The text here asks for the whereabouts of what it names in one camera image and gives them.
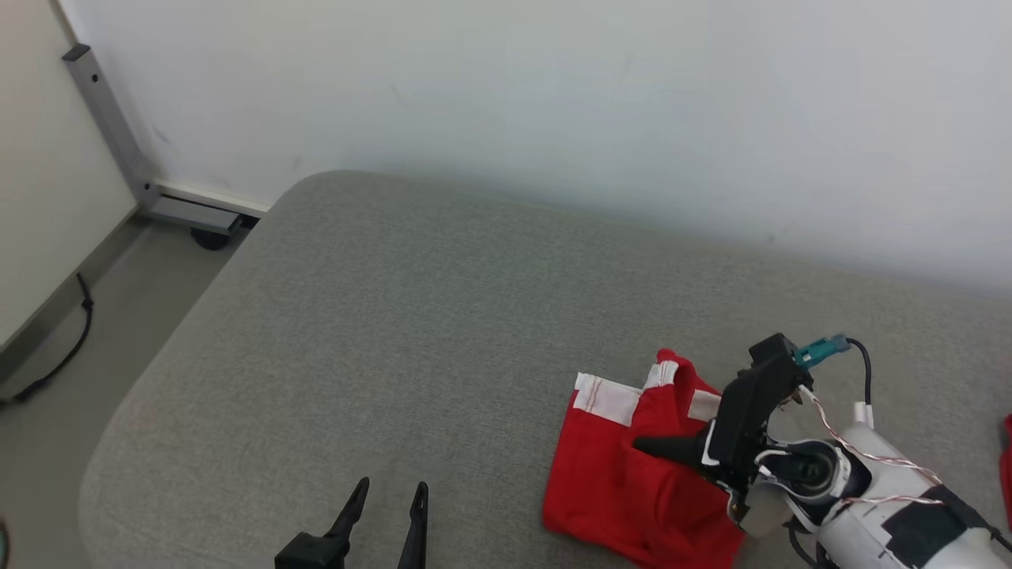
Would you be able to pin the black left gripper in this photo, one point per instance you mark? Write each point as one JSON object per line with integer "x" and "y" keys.
{"x": 312, "y": 553}

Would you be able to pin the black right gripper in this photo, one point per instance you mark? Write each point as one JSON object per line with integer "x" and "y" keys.
{"x": 747, "y": 427}

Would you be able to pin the red white-trimmed shirt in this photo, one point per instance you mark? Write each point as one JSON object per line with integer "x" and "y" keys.
{"x": 609, "y": 482}

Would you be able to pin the red jersey white striped trim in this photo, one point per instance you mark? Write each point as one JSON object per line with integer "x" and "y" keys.
{"x": 1007, "y": 466}

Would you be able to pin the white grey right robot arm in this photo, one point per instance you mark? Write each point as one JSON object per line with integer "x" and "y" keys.
{"x": 870, "y": 506}

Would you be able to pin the grey fabric sofa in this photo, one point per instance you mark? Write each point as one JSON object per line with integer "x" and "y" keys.
{"x": 395, "y": 356}

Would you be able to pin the black caster wheel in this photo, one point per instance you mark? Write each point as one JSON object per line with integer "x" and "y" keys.
{"x": 212, "y": 239}

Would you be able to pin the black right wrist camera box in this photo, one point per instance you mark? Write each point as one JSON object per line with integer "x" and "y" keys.
{"x": 773, "y": 352}

